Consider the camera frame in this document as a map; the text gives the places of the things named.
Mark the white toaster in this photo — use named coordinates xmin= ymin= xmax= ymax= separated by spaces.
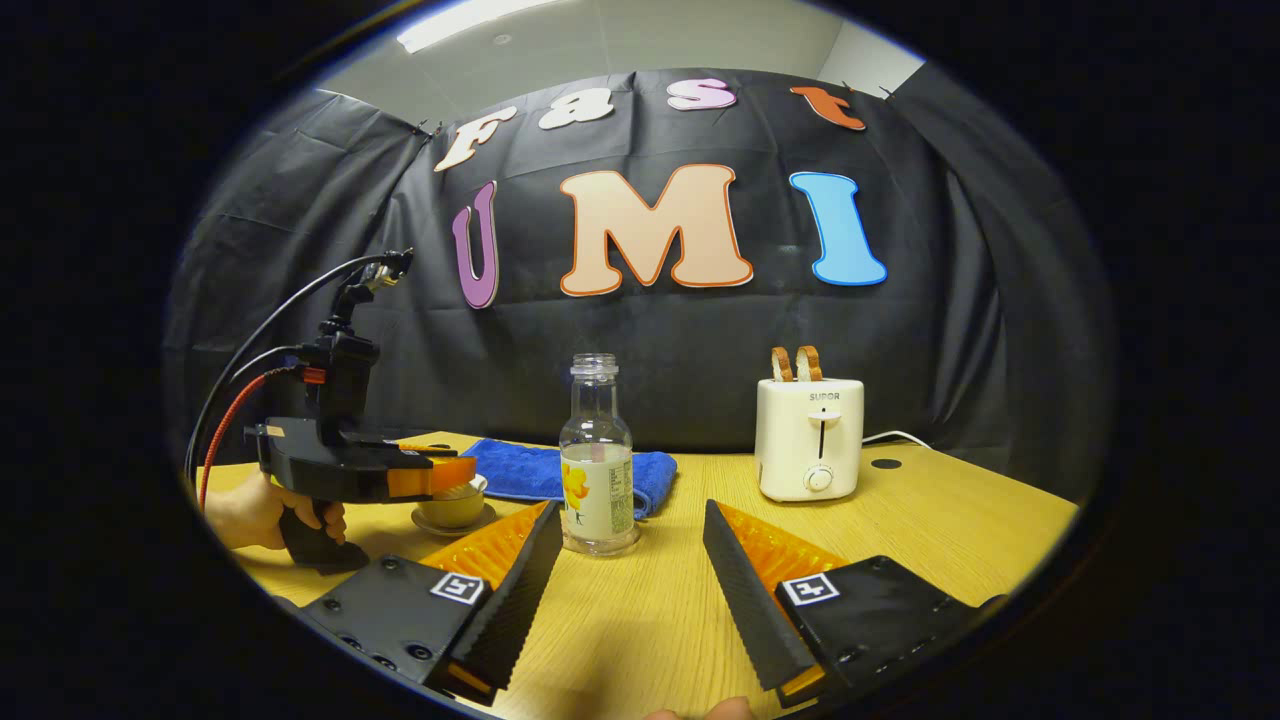
xmin=755 ymin=377 xmax=866 ymax=503

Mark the blue towel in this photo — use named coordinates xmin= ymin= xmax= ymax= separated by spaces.
xmin=462 ymin=438 xmax=679 ymax=519

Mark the black backdrop cloth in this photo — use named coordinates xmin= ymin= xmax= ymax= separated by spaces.
xmin=165 ymin=62 xmax=1116 ymax=501

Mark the red gripper cable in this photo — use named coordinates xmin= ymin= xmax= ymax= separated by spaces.
xmin=197 ymin=368 xmax=301 ymax=511

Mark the clear water bottle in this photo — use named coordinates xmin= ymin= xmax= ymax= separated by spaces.
xmin=559 ymin=353 xmax=641 ymax=557

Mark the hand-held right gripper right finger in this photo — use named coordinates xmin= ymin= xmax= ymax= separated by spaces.
xmin=702 ymin=498 xmax=1006 ymax=709

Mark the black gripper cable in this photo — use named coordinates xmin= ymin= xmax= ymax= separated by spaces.
xmin=185 ymin=255 xmax=386 ymax=481

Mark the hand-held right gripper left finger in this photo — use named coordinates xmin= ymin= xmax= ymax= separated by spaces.
xmin=300 ymin=498 xmax=564 ymax=706

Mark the cream teacup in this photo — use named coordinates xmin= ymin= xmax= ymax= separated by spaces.
xmin=418 ymin=485 xmax=486 ymax=529

